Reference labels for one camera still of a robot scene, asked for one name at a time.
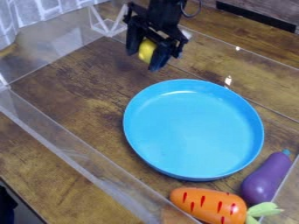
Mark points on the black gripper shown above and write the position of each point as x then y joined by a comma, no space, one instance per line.
155,22

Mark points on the yellow toy lemon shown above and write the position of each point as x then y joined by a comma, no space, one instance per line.
146,50

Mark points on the blue round tray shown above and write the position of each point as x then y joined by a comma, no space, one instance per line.
192,129

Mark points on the white patterned curtain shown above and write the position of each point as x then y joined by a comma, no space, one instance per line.
19,13

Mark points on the purple toy eggplant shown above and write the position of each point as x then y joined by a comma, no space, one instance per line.
260,184

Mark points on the orange toy carrot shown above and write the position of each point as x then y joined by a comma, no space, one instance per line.
219,207

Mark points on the clear acrylic enclosure wall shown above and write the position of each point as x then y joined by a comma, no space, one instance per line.
67,80

